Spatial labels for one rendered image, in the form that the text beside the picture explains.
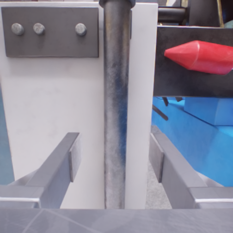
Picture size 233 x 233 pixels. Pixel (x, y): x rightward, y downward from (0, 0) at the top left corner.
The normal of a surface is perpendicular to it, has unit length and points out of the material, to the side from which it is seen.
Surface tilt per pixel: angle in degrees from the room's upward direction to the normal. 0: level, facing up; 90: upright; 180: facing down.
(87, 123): 0
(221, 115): 0
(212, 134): 90
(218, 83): 0
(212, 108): 90
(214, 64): 26
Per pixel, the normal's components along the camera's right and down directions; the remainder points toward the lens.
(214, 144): -1.00, -0.01
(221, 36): 0.01, 0.23
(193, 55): -0.68, 0.26
